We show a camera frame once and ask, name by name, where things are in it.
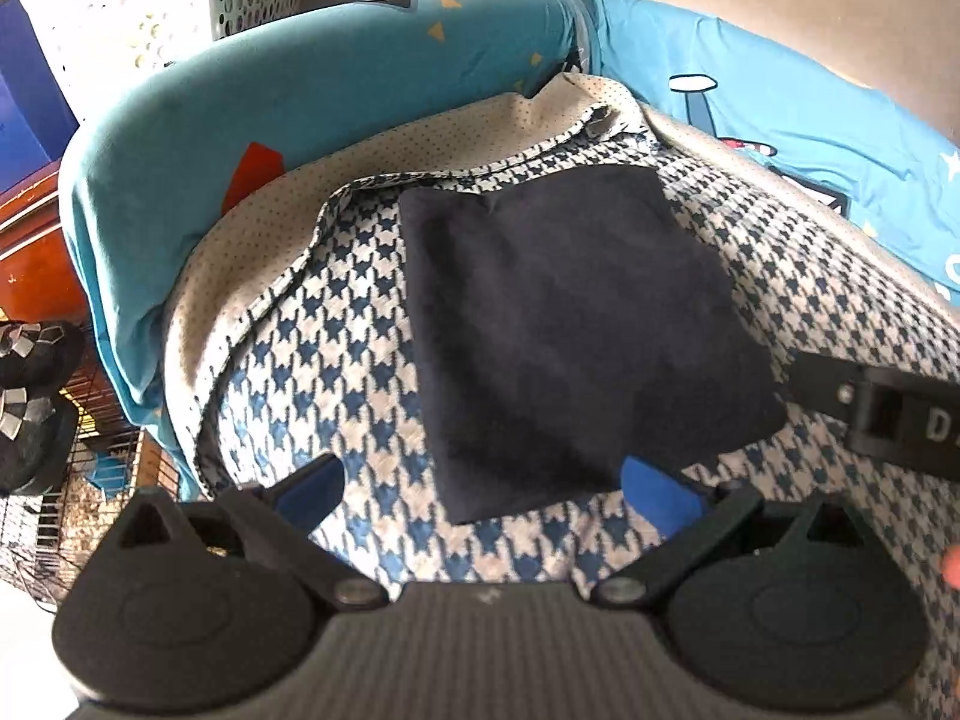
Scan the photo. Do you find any black garment red print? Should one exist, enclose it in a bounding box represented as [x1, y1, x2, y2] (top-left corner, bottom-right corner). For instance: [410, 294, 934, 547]
[398, 164, 786, 525]

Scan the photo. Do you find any person's right hand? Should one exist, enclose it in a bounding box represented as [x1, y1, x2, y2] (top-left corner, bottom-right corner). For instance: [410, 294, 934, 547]
[940, 544, 960, 590]

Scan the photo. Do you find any houndstooth mattress cover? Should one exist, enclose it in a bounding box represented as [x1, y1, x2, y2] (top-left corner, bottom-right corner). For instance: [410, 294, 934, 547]
[159, 70, 960, 720]

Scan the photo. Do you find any black plush slipper lower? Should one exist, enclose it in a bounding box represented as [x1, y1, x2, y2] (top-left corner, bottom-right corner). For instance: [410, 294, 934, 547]
[0, 387, 78, 497]

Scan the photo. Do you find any black plush slipper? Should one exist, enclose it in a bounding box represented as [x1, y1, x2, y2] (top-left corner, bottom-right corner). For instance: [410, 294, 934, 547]
[0, 320, 85, 394]
[0, 387, 78, 497]

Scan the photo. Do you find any black plush slipper upper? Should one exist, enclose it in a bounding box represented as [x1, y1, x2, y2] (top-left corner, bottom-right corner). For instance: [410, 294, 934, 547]
[0, 320, 85, 394]

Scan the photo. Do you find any brown wooden cabinet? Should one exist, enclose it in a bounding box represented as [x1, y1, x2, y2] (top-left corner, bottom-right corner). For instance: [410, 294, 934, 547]
[0, 161, 89, 325]

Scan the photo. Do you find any blue cartoon print bedsheet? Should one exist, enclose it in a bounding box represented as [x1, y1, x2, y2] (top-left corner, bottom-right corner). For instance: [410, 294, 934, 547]
[60, 0, 958, 497]

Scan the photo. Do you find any blue box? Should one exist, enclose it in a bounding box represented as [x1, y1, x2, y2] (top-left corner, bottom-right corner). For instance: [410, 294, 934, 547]
[0, 0, 78, 192]

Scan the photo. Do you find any white laundry basket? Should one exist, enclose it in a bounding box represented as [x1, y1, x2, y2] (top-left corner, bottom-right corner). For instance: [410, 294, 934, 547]
[10, 0, 310, 122]

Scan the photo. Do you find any wire shoe rack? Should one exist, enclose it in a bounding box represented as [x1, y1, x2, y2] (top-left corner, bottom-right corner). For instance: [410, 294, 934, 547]
[2, 349, 179, 613]

